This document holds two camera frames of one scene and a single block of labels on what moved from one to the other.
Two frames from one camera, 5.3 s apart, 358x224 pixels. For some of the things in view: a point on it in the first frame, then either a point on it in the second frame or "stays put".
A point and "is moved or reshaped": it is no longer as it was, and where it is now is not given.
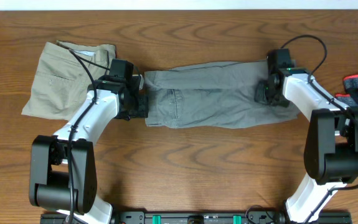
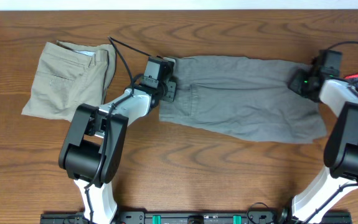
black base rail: x=200 y=218 stays put
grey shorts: x=211 y=94 is moved or reshaped
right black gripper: x=258 y=94 → x=296 y=83
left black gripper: x=144 y=107 → x=172 y=87
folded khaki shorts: x=62 y=78 stays put
